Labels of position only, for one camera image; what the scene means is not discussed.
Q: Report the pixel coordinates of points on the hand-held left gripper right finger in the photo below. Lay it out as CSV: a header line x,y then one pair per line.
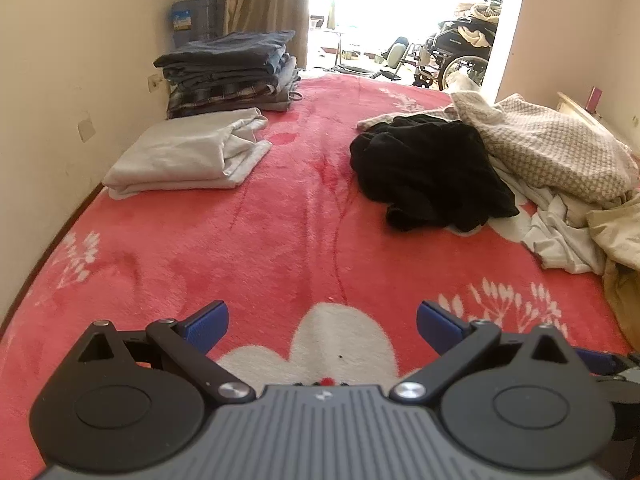
x,y
440,327

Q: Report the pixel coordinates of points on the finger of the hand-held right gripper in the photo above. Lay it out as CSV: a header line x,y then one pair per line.
x,y
600,361

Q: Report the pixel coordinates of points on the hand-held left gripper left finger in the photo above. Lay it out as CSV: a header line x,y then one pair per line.
x,y
207,327

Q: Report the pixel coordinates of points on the black printed t-shirt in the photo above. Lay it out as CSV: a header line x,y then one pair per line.
x,y
430,170

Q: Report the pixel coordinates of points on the stack of folded dark clothes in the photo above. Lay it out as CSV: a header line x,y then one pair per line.
x,y
225,60

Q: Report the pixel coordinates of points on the heap of beige dark clothes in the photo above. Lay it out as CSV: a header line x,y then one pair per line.
x,y
480,10

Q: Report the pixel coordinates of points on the red floral blanket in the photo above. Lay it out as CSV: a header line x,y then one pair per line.
x,y
250,240

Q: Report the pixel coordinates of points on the crumpled beige pants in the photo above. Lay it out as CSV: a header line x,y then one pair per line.
x,y
620,240

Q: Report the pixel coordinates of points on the crumpled white garment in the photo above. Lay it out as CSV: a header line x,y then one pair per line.
x,y
555,240

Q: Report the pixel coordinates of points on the folded white cloth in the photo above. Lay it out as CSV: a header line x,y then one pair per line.
x,y
180,155

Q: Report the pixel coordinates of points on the beige checked sweater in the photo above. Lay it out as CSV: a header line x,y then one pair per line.
x,y
550,145

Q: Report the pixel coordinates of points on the cream nightstand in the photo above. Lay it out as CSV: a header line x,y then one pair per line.
x,y
575,105

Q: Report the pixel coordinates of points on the pink cup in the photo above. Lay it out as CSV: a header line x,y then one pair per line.
x,y
595,98

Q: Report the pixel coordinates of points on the pale green chair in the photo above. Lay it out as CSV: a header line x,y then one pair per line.
x,y
397,51

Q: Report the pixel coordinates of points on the black wheelchair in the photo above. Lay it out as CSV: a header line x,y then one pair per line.
x,y
457,40

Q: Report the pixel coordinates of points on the blue plastic box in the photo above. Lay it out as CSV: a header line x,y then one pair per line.
x,y
195,20

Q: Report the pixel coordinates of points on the beige curtain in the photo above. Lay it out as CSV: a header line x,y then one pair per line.
x,y
260,0

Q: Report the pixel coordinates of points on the white wall switch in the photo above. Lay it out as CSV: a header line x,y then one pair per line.
x,y
87,129

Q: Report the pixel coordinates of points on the white wall socket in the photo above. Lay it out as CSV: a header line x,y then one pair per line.
x,y
154,83

